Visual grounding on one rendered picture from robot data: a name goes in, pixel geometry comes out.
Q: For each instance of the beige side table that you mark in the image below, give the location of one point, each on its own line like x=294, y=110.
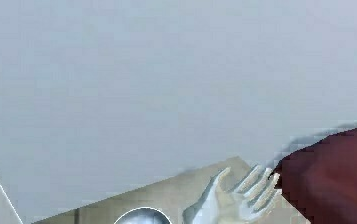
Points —
x=172, y=193

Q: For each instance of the dark red armchair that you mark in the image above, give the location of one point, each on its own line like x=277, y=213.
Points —
x=332, y=180

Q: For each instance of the white hand statue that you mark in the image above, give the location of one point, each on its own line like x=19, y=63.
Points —
x=232, y=203

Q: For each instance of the silver round bowl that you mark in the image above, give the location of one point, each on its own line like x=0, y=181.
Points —
x=142, y=217

